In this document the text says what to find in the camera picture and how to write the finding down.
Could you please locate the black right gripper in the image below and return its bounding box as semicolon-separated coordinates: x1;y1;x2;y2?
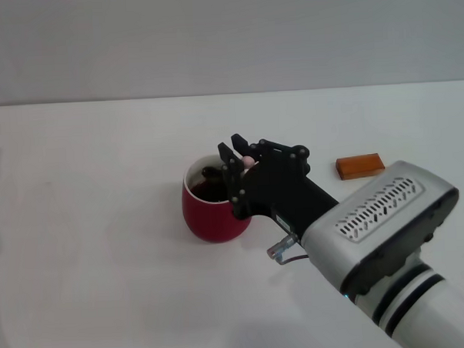
216;129;342;242

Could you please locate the pink handled metal spoon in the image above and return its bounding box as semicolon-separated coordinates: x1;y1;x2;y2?
199;155;257;181

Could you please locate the red ceramic cup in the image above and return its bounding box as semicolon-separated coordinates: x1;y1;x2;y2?
179;152;255;246

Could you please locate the dark coffee liquid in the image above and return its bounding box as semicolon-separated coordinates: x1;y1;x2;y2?
187;172;234;206

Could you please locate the dark orange wooden block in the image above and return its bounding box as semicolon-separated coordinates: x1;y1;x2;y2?
335;151;386;182

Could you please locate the wrist cable with metal plug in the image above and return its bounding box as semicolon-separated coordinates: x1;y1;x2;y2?
265;231;311;266

